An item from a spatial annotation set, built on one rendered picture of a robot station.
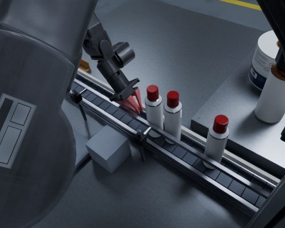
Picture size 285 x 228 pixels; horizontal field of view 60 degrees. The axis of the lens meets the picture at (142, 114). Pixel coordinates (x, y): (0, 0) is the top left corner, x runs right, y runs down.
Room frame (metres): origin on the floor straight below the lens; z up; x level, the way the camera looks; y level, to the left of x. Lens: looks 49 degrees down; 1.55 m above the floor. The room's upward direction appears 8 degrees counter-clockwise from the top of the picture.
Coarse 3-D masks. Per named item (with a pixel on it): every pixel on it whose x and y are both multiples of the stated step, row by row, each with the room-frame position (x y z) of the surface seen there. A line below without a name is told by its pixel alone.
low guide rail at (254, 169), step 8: (80, 72) 0.84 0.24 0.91; (96, 80) 0.76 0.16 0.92; (184, 128) 0.47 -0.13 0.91; (192, 136) 0.44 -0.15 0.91; (200, 136) 0.43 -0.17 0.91; (224, 152) 0.36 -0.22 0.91; (232, 160) 0.34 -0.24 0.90; (240, 160) 0.33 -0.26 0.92; (248, 168) 0.31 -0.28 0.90; (256, 168) 0.30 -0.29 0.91; (264, 176) 0.27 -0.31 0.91; (272, 176) 0.27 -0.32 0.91
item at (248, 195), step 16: (80, 80) 0.82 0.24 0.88; (96, 96) 0.71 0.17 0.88; (112, 112) 0.61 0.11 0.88; (144, 112) 0.59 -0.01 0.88; (144, 128) 0.52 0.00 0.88; (160, 144) 0.44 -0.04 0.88; (192, 144) 0.43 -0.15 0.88; (192, 160) 0.37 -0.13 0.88; (224, 160) 0.35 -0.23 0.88; (208, 176) 0.31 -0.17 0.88; (224, 176) 0.30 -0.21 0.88; (256, 176) 0.29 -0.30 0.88; (240, 192) 0.25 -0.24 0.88
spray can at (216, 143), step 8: (216, 120) 0.35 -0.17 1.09; (224, 120) 0.35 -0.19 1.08; (216, 128) 0.34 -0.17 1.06; (224, 128) 0.34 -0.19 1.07; (208, 136) 0.35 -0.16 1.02; (216, 136) 0.34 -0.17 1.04; (224, 136) 0.33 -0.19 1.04; (208, 144) 0.35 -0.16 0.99; (216, 144) 0.33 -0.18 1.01; (224, 144) 0.33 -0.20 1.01; (208, 152) 0.34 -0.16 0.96; (216, 152) 0.33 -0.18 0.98; (216, 160) 0.33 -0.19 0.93; (208, 168) 0.33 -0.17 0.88
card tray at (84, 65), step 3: (81, 60) 0.99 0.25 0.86; (84, 60) 0.97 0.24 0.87; (81, 63) 0.99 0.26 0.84; (84, 63) 0.97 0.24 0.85; (87, 63) 0.95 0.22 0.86; (81, 66) 0.98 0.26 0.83; (84, 66) 0.97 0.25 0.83; (87, 66) 0.96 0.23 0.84; (81, 69) 0.96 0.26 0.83; (84, 69) 0.95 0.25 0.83; (87, 69) 0.95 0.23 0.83
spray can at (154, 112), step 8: (152, 88) 0.49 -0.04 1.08; (152, 96) 0.48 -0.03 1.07; (160, 96) 0.50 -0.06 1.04; (152, 104) 0.47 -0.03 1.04; (160, 104) 0.48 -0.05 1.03; (152, 112) 0.47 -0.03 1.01; (160, 112) 0.47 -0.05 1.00; (152, 120) 0.47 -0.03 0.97; (160, 120) 0.47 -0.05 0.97; (160, 128) 0.47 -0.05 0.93; (152, 136) 0.47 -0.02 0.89; (160, 136) 0.47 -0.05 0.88
